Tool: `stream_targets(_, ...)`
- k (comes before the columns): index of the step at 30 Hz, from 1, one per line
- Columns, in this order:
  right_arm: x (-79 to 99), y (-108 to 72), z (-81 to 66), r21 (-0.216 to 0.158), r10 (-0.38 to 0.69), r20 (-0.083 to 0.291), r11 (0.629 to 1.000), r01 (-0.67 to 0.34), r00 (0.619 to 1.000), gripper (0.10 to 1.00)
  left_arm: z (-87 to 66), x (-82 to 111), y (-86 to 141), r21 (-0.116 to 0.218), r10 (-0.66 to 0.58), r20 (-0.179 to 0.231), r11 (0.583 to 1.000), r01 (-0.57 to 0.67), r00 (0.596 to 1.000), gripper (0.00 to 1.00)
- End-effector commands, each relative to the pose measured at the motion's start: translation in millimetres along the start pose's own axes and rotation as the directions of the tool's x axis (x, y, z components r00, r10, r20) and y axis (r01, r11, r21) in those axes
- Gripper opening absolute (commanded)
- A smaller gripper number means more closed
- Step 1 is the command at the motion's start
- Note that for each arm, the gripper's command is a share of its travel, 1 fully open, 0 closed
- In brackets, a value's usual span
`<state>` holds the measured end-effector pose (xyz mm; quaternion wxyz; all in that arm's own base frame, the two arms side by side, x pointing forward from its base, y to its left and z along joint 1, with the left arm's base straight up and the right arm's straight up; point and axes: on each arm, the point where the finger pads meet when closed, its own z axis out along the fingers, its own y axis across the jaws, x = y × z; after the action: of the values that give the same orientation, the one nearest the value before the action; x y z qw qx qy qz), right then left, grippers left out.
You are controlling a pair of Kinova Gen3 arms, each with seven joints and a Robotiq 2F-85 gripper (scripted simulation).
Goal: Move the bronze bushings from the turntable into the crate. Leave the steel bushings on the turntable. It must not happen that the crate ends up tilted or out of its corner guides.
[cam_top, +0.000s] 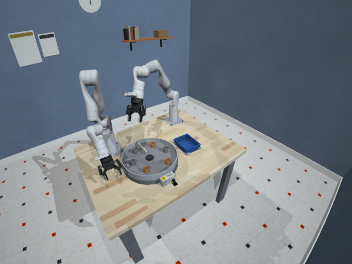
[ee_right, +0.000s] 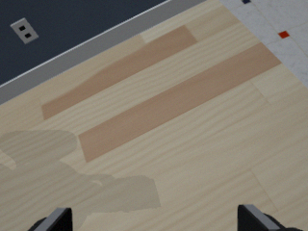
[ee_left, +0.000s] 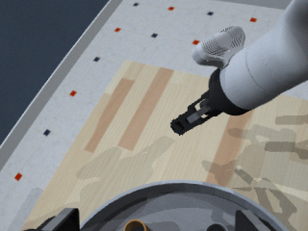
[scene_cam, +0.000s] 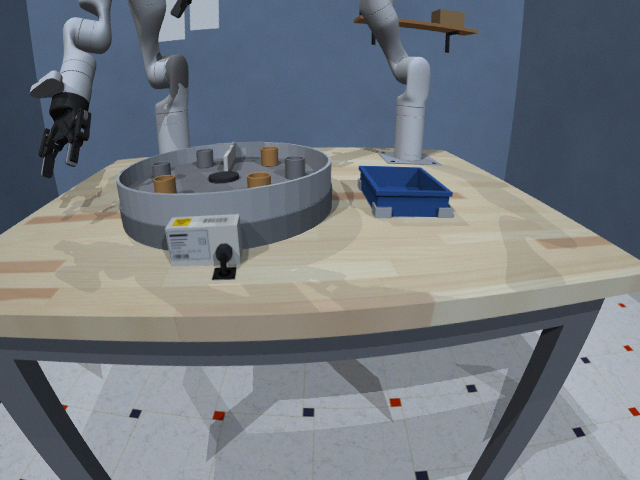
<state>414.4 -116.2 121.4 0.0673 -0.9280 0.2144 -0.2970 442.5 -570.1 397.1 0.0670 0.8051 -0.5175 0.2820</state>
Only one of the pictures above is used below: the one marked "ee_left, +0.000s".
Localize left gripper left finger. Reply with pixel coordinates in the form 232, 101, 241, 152
23, 208, 80, 231

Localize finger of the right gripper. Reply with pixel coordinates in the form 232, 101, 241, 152
170, 90, 223, 136

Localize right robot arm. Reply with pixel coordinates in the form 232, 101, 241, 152
192, 0, 308, 110

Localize bronze bushing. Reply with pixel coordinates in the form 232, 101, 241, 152
123, 219, 150, 231

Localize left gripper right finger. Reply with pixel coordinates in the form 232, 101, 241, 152
235, 210, 276, 231

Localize grey cylinder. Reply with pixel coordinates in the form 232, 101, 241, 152
205, 222, 228, 231

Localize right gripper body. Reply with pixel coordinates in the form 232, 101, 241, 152
199, 68, 251, 116

